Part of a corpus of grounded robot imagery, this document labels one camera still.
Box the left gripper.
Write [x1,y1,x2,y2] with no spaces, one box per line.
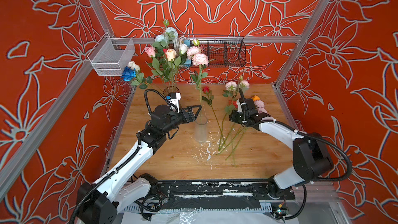
[162,105,201,135]

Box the clear glass vase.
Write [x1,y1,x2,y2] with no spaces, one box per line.
[194,114,208,143]

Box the pink carnation spray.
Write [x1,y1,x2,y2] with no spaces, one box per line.
[187,38,209,105]
[219,76,250,150]

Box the white rose stem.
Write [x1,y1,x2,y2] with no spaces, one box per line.
[127,61,155,89]
[174,43,189,81]

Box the peach rose stem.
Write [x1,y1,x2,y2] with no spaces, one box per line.
[165,49,177,88]

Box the blue rose stem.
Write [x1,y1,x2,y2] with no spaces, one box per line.
[121,66,155,90]

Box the dark ribbed glass vase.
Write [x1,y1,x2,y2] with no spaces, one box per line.
[163,86,181,101]

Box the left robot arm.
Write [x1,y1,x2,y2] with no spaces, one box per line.
[69,89,202,224]

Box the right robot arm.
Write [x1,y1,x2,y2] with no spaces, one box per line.
[230,97,353,190]

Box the light blue power strip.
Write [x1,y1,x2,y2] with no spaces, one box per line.
[183,39,192,66]

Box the small circuit board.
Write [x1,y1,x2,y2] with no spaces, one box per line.
[273,203,288,220]

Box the black wire wall basket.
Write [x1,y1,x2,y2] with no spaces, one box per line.
[173,34,247,68]

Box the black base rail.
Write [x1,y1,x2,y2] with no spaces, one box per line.
[149,179,295,213]

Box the clear acrylic wall bin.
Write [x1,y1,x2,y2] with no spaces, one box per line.
[88,32,135,76]

